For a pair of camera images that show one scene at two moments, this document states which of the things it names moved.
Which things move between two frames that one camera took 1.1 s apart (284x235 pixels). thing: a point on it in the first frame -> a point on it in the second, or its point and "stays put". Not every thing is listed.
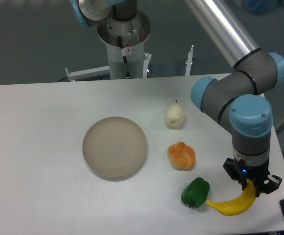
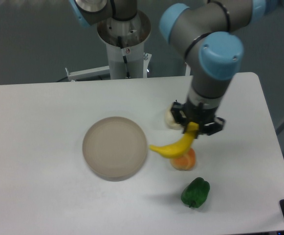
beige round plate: [114, 148] stays put
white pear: [174, 115] stays put
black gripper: [236, 170] -> [199, 114]
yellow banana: [238, 205] -> [180, 147]
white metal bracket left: [73, 76] stays put
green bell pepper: [194, 194] stays put
